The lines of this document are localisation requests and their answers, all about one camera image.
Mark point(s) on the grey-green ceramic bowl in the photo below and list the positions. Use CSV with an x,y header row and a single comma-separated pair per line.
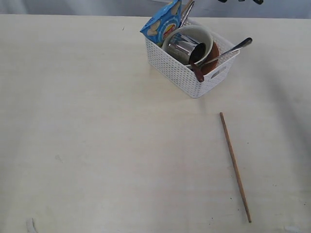
x,y
197,32

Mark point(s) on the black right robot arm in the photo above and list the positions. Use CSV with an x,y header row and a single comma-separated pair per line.
x,y
259,2

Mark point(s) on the silver metal fork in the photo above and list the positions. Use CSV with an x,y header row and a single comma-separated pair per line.
x,y
238,47

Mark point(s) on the shiny steel cup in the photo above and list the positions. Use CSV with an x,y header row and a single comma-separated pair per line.
x,y
185,49

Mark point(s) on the blue chips snack bag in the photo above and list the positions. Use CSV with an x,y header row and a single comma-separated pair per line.
x,y
164,22

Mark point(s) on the brown wooden plate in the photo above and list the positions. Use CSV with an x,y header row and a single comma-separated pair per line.
x,y
208,67

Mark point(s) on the red-brown wooden spoon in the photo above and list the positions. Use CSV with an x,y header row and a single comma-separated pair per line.
x,y
197,71

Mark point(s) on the silver metal utensil handle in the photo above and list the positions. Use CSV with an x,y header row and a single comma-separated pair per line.
x,y
186,14

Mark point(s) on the white woven plastic basket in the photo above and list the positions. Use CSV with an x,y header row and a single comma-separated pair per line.
x,y
182,76

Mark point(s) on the brown wooden chopstick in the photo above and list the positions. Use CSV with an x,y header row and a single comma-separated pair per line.
x,y
235,167

